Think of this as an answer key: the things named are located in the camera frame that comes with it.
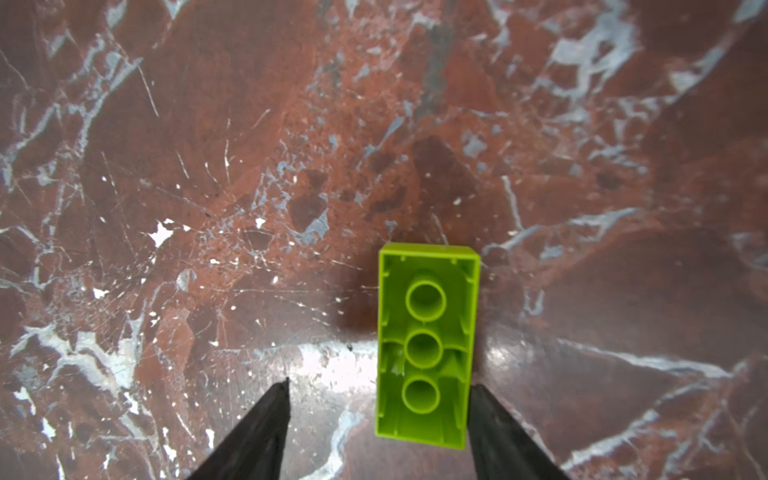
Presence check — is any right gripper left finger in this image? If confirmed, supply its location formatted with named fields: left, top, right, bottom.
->
left=188, top=378, right=291, bottom=480

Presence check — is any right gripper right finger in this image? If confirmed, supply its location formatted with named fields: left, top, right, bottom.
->
left=468, top=384, right=569, bottom=480

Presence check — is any green lego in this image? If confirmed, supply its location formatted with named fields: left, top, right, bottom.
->
left=375, top=242, right=481, bottom=450

